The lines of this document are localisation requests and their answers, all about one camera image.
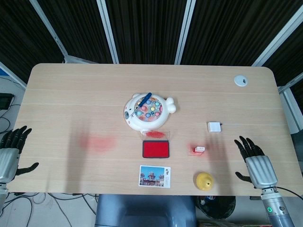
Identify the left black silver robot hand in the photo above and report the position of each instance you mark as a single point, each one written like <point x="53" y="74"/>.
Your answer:
<point x="7" y="160"/>

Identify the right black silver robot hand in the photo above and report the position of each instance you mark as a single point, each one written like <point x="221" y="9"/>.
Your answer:
<point x="260" y="169"/>

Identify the small red white stamp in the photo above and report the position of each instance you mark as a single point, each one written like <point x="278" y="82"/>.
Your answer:
<point x="199" y="149"/>

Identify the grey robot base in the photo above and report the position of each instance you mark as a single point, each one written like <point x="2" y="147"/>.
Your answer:
<point x="142" y="210"/>

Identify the black trash bin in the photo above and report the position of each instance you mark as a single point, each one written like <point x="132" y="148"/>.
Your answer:
<point x="217" y="205"/>

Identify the yellow toy fruit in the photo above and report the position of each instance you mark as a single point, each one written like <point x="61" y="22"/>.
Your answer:
<point x="203" y="181"/>

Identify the black box device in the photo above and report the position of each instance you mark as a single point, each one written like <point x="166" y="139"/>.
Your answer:
<point x="5" y="101"/>

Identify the white power adapter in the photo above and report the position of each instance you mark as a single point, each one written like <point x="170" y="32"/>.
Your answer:
<point x="214" y="127"/>

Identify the red ink pad black case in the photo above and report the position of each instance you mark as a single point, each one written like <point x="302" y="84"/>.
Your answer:
<point x="156" y="149"/>

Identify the palace photo postcard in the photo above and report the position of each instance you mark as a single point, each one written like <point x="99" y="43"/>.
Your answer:
<point x="154" y="177"/>

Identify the clear ink pad lid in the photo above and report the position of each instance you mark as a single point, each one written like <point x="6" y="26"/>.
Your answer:
<point x="156" y="135"/>

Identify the white fish-shaped fishing toy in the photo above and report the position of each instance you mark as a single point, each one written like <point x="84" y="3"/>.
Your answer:
<point x="142" y="123"/>

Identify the blue toy hammer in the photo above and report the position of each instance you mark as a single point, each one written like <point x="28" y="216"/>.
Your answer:
<point x="144" y="100"/>

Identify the white aluminium partition post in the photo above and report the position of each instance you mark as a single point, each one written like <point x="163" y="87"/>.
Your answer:
<point x="109" y="30"/>
<point x="50" y="30"/>
<point x="290" y="104"/>
<point x="187" y="30"/>
<point x="277" y="40"/>

